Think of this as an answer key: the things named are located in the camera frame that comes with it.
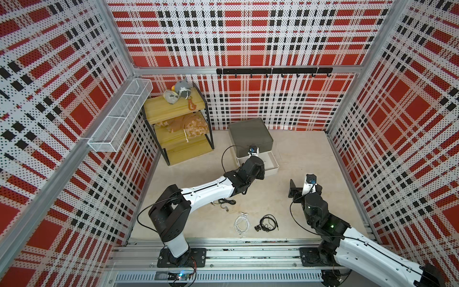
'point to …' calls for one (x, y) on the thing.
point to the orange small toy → (191, 106)
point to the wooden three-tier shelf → (177, 146)
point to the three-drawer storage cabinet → (253, 132)
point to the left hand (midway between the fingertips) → (262, 163)
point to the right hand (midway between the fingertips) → (302, 180)
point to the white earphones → (242, 223)
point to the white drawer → (271, 164)
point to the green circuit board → (178, 276)
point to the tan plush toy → (192, 124)
